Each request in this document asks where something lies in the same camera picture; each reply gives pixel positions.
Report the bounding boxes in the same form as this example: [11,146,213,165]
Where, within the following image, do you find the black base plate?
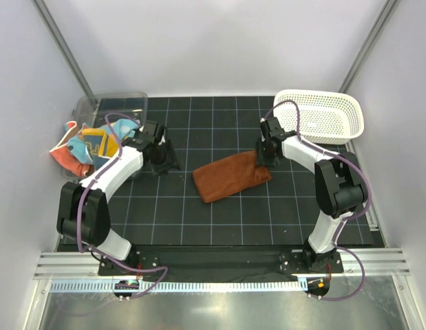
[97,245,344,276]

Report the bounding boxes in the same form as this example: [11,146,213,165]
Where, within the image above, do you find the clear plastic bin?
[53,92,148,179]

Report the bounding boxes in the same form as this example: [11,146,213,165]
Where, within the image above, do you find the black grid mat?
[56,96,385,248]

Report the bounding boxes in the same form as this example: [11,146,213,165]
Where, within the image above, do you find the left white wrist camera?
[158,135,166,145]

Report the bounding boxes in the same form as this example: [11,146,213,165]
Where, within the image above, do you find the blue and orange towel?
[66,118,139,168]

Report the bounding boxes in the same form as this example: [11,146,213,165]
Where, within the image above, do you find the white perforated basket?
[273,89,364,145]

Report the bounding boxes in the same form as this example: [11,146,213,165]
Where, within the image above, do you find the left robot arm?
[56,118,180,275]

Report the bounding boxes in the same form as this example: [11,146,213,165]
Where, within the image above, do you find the white slotted cable duct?
[50,279,308,294]

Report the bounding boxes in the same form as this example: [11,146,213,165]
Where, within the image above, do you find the salmon pink towel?
[50,144,93,177]

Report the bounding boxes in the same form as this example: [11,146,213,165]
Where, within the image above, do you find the aluminium rail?
[33,248,410,279]

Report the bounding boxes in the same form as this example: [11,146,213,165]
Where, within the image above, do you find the brown towel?
[192,151,272,204]

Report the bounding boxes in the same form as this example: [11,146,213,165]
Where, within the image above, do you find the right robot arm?
[256,117,368,272]

